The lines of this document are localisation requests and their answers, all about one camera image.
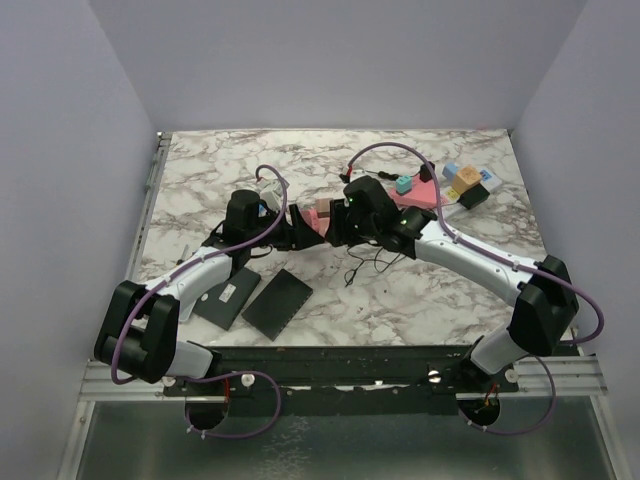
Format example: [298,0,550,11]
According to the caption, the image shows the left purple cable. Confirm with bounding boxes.
[110,164,291,441]

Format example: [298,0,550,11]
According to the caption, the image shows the yellow red screwdriver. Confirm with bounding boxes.
[176,245,189,265]

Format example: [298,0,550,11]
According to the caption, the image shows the black flat box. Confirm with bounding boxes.
[242,269,313,341]
[193,268,261,331]

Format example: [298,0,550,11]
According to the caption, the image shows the left black flat box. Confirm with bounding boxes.
[193,268,261,331]

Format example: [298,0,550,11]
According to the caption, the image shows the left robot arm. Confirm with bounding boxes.
[94,190,325,395]

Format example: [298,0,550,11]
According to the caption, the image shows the white power strip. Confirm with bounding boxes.
[440,165,502,219]

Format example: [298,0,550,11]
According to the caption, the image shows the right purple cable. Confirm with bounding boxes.
[338,142,606,436]

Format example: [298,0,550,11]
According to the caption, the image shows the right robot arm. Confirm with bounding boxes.
[326,176,579,391]

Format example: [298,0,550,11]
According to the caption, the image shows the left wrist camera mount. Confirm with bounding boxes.
[257,178,283,212]

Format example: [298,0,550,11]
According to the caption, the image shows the pink triangular power strip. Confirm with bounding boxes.
[388,180,437,209]

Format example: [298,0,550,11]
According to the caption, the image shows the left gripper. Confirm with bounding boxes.
[247,204,323,251]

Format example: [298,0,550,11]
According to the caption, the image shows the pink square plug adapter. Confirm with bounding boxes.
[301,209,319,230]

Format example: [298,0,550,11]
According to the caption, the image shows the small black charger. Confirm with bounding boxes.
[419,161,435,183]

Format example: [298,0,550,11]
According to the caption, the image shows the large black adapter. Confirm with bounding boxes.
[458,183,490,210]

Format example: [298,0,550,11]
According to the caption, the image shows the light blue plug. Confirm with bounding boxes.
[442,163,459,181]

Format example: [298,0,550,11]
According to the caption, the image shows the black screwdriver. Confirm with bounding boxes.
[367,170,399,181]

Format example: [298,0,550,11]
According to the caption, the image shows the beige pink USB charger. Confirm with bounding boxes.
[315,198,331,218]

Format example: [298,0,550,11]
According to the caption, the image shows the purple cable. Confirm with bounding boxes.
[110,164,291,441]
[338,142,606,436]

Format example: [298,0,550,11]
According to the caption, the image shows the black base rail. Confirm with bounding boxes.
[162,346,539,422]

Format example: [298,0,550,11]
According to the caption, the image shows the right black flat box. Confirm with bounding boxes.
[242,269,313,341]

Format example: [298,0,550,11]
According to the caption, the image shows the teal charger plug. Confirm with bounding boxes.
[395,176,413,196]

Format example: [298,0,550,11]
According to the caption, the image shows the orange tan plug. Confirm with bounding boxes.
[451,166,482,195]

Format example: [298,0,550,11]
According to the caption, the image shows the thin black cable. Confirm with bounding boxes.
[343,239,406,290]

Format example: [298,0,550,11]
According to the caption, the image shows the pink cube socket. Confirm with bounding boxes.
[312,217,331,238]

